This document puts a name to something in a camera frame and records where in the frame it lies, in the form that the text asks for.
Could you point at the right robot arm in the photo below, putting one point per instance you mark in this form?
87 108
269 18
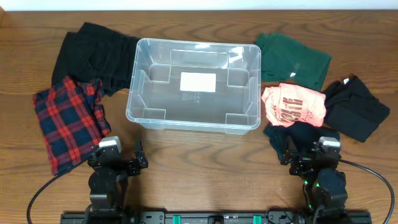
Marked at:
324 186

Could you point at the red navy plaid shirt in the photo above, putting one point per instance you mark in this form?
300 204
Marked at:
72 121

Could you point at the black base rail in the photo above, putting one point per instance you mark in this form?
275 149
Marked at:
273 216

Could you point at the clear plastic storage bin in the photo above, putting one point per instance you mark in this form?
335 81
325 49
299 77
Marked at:
156 102

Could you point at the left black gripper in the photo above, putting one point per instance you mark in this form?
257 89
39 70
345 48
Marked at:
134 165

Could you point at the white label in bin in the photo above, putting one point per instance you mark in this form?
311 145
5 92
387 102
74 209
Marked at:
198 82

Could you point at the black sweater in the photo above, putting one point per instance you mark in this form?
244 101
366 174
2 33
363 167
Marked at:
352 109

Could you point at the pink printed t-shirt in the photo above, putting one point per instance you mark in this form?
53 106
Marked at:
287 104

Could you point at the dark green garment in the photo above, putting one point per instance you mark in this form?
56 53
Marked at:
283 58

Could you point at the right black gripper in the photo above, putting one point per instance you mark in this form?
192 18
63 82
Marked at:
290 152

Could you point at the dark navy folded garment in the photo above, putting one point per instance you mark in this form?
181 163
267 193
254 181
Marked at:
302 134

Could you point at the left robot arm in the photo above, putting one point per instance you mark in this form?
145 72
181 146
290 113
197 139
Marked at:
109 181

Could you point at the black pants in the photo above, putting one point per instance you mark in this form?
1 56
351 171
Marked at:
97 52

